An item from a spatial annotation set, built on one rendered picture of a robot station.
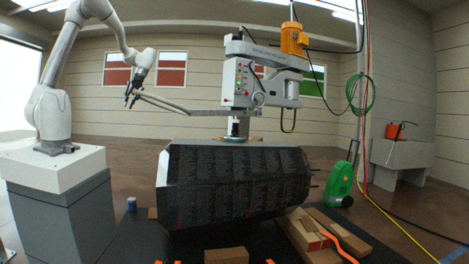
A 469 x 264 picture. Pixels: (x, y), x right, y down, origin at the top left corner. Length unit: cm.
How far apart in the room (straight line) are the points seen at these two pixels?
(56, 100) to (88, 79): 840
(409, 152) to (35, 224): 433
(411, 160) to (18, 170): 444
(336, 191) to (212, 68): 628
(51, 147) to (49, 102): 19
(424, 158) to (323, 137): 534
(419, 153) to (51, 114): 453
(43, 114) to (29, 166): 23
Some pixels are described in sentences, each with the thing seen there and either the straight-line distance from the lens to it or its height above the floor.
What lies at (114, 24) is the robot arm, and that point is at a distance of 132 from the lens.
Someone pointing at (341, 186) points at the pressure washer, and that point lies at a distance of 282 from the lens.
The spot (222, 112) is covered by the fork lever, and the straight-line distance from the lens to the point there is 173.
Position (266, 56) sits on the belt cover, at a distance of 198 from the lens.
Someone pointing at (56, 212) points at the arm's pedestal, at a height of 71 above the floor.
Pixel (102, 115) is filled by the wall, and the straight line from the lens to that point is 891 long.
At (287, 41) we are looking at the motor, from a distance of 233.
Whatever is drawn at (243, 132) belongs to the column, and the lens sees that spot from 255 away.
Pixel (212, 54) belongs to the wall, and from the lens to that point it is 799.
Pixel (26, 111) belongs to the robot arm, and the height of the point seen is 108.
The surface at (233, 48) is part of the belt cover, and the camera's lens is 183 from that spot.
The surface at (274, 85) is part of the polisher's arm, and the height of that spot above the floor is 138.
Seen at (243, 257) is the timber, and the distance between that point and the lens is 158.
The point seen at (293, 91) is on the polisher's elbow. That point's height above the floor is 135.
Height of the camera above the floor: 110
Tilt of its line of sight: 5 degrees down
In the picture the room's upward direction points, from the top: 3 degrees clockwise
